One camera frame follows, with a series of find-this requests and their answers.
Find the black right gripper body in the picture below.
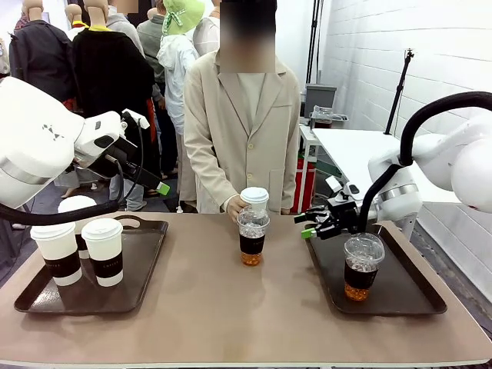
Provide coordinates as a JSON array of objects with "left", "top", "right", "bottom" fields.
[{"left": 326, "top": 198, "right": 360, "bottom": 235}]

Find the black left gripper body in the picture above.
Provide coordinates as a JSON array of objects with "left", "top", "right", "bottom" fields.
[{"left": 87, "top": 135, "right": 138, "bottom": 180}]

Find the white paper coffee cup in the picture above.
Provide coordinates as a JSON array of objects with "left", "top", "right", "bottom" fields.
[
  {"left": 57, "top": 194, "right": 98, "bottom": 260},
  {"left": 240, "top": 186, "right": 270, "bottom": 211},
  {"left": 81, "top": 218, "right": 125, "bottom": 288},
  {"left": 30, "top": 221, "right": 83, "bottom": 288}
]

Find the clear iced coffee cup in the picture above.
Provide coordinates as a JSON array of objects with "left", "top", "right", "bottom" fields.
[
  {"left": 236, "top": 207, "right": 271, "bottom": 267},
  {"left": 343, "top": 232, "right": 386, "bottom": 302}
]

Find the person's right forearm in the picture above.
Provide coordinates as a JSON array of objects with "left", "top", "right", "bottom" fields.
[{"left": 188, "top": 153, "right": 241, "bottom": 211}]

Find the person's left forearm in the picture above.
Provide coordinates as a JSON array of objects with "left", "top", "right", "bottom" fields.
[{"left": 282, "top": 141, "right": 302, "bottom": 212}]

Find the dark brown serving tray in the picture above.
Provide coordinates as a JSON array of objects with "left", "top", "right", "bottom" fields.
[
  {"left": 305, "top": 221, "right": 448, "bottom": 316},
  {"left": 14, "top": 214, "right": 169, "bottom": 315}
]

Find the person's right hand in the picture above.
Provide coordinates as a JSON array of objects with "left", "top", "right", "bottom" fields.
[{"left": 225, "top": 194, "right": 249, "bottom": 224}]

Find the red box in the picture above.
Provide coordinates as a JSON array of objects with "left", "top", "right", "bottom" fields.
[{"left": 294, "top": 159, "right": 317, "bottom": 214}]

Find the dark green crate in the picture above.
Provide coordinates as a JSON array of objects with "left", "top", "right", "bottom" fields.
[{"left": 314, "top": 153, "right": 343, "bottom": 180}]

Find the large white table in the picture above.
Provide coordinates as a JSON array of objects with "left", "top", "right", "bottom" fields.
[{"left": 299, "top": 126, "right": 462, "bottom": 204}]

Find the mannequin in black robe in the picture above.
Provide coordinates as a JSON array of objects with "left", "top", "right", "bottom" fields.
[{"left": 71, "top": 0, "right": 158, "bottom": 211}]

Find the clear plastic container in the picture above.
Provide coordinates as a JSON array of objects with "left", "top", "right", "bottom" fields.
[{"left": 309, "top": 105, "right": 349, "bottom": 130}]

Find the person in beige coat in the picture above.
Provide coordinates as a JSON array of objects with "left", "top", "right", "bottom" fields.
[{"left": 179, "top": 0, "right": 302, "bottom": 215}]

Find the mannequin in white jacket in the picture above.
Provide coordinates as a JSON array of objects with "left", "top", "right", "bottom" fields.
[{"left": 156, "top": 32, "right": 201, "bottom": 135}]

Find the gray bin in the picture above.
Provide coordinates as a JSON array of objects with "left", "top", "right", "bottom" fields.
[{"left": 305, "top": 83, "right": 337, "bottom": 118}]

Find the mannequin in black jacket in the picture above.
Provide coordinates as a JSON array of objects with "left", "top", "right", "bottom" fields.
[{"left": 8, "top": 0, "right": 76, "bottom": 105}]

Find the mannequin in gray-green jacket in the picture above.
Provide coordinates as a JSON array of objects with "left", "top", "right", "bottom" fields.
[{"left": 136, "top": 7, "right": 167, "bottom": 112}]

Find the person in gray hoodie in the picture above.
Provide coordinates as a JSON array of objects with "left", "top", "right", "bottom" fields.
[{"left": 105, "top": 0, "right": 146, "bottom": 58}]

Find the black tripod pole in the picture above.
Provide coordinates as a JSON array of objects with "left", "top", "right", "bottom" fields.
[{"left": 384, "top": 48, "right": 415, "bottom": 135}]

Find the mannequin with red-yellow collar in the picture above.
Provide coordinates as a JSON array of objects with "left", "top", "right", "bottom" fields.
[{"left": 64, "top": 3, "right": 90, "bottom": 42}]

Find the mannequin in white checked shirt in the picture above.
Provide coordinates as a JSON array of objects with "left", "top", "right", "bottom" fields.
[{"left": 191, "top": 15, "right": 221, "bottom": 57}]

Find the green bucket hat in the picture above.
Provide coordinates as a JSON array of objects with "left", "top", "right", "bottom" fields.
[{"left": 162, "top": 0, "right": 206, "bottom": 37}]

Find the black light stand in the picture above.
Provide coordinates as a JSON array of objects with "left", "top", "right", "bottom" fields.
[{"left": 305, "top": 0, "right": 324, "bottom": 85}]

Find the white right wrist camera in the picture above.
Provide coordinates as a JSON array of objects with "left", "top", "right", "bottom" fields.
[{"left": 325, "top": 175, "right": 361, "bottom": 204}]

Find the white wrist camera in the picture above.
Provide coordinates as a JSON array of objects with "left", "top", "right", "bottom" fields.
[
  {"left": 121, "top": 108, "right": 151, "bottom": 130},
  {"left": 325, "top": 175, "right": 361, "bottom": 204}
]

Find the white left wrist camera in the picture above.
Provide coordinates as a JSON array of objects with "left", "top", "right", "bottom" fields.
[{"left": 121, "top": 108, "right": 151, "bottom": 130}]

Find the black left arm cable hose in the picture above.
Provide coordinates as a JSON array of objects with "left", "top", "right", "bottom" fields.
[{"left": 0, "top": 117, "right": 145, "bottom": 227}]

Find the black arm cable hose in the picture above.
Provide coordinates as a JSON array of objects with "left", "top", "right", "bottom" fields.
[
  {"left": 357, "top": 91, "right": 492, "bottom": 234},
  {"left": 0, "top": 117, "right": 145, "bottom": 227}
]

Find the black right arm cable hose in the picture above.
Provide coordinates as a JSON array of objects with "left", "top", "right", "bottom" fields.
[{"left": 357, "top": 91, "right": 492, "bottom": 234}]

